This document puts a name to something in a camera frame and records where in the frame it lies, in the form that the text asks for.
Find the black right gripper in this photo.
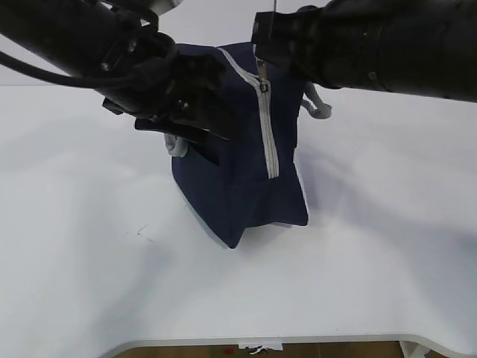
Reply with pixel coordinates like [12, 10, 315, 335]
[250, 5, 335, 84]

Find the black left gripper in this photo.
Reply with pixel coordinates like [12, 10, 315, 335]
[102, 31, 237, 165]

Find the navy blue lunch bag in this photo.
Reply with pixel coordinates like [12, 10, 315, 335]
[171, 43, 332, 248]

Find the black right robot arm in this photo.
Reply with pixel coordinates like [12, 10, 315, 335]
[251, 1, 476, 102]

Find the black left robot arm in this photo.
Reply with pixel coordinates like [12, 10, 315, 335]
[1, 1, 236, 162]

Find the white paper scrap under table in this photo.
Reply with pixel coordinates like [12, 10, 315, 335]
[238, 343, 283, 355]

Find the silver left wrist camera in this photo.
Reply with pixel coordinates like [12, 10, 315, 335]
[143, 0, 183, 16]

